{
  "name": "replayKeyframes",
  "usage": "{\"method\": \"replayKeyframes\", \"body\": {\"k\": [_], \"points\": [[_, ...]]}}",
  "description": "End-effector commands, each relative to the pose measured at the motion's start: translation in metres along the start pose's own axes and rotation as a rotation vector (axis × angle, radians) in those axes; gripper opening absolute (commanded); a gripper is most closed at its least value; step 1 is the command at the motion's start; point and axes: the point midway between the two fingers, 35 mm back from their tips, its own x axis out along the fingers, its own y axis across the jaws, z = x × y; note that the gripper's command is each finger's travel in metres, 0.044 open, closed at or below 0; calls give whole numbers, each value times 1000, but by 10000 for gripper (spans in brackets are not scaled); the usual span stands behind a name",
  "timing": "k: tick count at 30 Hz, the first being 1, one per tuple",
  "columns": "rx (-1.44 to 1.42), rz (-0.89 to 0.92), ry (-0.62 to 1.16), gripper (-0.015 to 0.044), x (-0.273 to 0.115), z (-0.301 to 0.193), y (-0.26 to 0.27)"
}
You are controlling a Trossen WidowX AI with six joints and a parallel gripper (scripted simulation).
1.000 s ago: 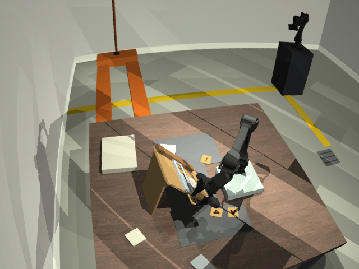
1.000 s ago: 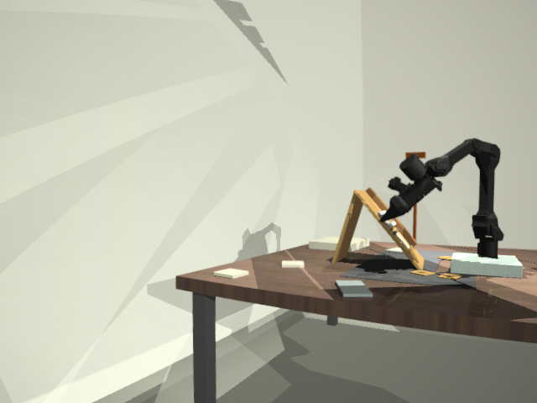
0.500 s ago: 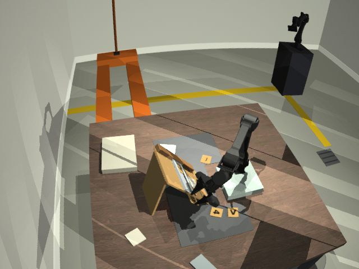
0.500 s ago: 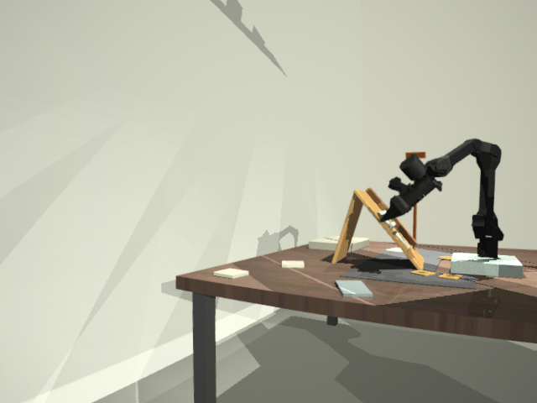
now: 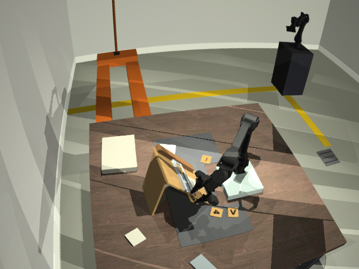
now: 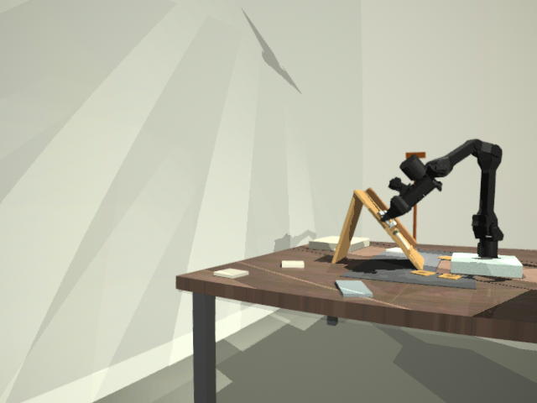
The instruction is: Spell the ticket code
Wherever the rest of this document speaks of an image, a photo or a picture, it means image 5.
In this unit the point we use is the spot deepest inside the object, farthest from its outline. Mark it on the cream flat rectangular block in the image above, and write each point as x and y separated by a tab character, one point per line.
118	154

